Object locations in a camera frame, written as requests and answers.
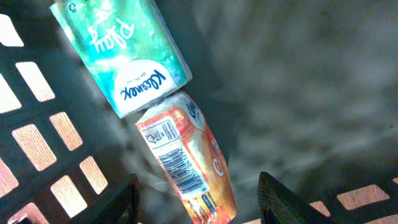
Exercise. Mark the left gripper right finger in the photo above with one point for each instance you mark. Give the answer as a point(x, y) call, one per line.
point(278, 204)

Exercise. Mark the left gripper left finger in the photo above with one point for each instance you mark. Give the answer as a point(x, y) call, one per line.
point(110, 207)

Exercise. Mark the orange Kleenex tissue pack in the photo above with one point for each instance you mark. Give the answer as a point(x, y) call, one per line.
point(177, 134)

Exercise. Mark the green Kleenex tissue pack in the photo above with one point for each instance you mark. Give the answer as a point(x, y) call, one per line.
point(127, 48)

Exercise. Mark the grey plastic mesh basket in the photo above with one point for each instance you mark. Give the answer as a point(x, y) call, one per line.
point(303, 90)

